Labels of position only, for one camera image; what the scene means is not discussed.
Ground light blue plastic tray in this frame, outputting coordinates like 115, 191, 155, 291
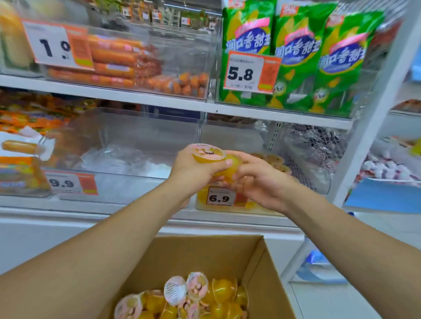
411, 46, 421, 83

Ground blue snack bags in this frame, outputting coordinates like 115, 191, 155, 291
304, 249, 329, 267

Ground person's left hand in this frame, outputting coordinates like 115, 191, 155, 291
168, 144, 234, 198

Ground person's right hand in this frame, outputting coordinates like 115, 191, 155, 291
225, 150, 296, 214

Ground pile of yellow jelly cups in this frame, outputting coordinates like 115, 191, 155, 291
113, 272, 250, 319

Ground crumpled clear plastic bag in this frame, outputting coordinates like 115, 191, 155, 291
80, 144, 173, 180

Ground white sausage packet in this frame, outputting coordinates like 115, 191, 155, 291
0, 126, 56, 162

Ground yellow jelly cup pink lid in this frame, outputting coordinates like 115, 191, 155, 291
190, 143, 227, 164
215, 153, 246, 181

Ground pile of brown sachets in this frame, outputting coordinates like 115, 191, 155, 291
207, 113, 260, 125

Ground white wire mesh panel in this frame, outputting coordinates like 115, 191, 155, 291
263, 121, 349, 195

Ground pile of white red candies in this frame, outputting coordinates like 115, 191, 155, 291
357, 149, 421, 183

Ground green sausage packet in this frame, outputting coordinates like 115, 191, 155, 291
268, 1, 339, 111
218, 0, 276, 106
310, 11, 385, 117

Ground person's left forearm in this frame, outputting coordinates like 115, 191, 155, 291
0, 181, 195, 319

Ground dark blue card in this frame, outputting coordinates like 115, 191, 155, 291
144, 105, 201, 121

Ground row of small snack packets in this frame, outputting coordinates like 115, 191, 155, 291
89, 0, 223, 30

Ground brown cardboard box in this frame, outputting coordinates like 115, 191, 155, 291
98, 235, 296, 319

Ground person's right forearm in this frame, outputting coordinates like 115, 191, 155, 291
279, 182, 421, 319

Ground pile of silver foil packets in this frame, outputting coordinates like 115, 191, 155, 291
286, 123, 346, 171

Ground orange white price tag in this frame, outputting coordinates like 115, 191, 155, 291
206, 186, 247, 207
21, 19, 95, 71
44, 170, 99, 196
223, 50, 283, 95

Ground cluster of yellow jelly cups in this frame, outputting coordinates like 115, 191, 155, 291
196, 152, 293, 211

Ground pile of orange snack packets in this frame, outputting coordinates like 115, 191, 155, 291
0, 90, 99, 196

